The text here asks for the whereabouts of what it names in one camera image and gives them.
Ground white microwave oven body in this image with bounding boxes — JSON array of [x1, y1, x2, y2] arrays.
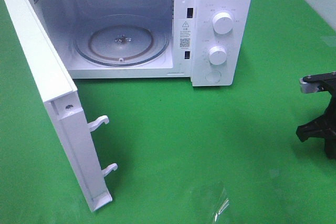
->
[[31, 0, 251, 87]]

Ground round door release button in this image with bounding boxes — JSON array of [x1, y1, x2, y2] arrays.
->
[[205, 71, 222, 83]]

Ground lower white timer knob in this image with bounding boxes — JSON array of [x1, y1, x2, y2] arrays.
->
[[208, 46, 227, 66]]

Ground glass microwave turntable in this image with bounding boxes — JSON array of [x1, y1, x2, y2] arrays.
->
[[74, 14, 172, 67]]

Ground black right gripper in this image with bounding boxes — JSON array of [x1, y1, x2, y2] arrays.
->
[[296, 71, 335, 159]]

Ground upper white power knob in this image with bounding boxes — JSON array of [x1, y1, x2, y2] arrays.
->
[[213, 12, 234, 35]]

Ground warning label sticker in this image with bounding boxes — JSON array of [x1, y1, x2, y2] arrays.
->
[[177, 19, 192, 50]]

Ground white microwave door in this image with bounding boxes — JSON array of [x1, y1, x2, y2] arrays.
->
[[4, 0, 118, 211]]

